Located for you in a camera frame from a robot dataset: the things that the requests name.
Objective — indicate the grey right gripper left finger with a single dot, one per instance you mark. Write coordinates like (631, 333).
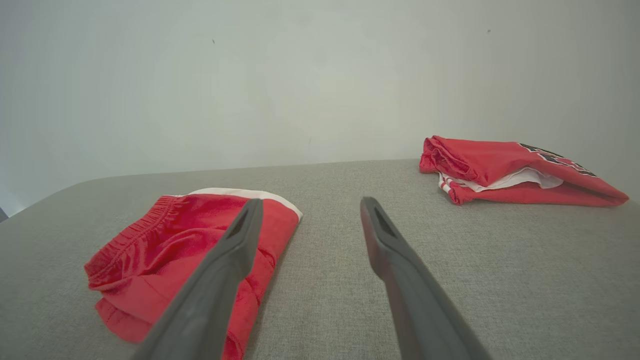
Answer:
(200, 320)

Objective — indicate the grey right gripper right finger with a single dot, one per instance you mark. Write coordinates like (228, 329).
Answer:
(425, 320)

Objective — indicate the red Bulls basketball shorts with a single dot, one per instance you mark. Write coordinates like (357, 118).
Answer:
(150, 250)

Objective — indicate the red basketball jersey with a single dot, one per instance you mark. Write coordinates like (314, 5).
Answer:
(480, 160)

